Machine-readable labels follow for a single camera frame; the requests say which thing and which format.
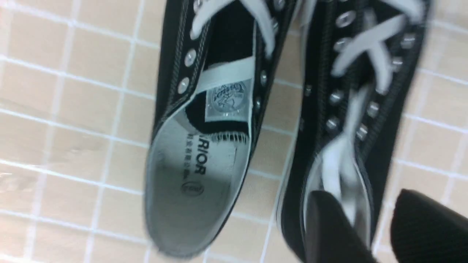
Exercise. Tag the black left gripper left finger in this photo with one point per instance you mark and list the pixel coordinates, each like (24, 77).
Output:
(329, 237)

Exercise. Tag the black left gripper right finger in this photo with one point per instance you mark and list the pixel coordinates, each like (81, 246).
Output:
(423, 230)

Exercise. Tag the black canvas lace sneaker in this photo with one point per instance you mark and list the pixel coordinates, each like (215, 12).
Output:
(358, 61)
(216, 69)

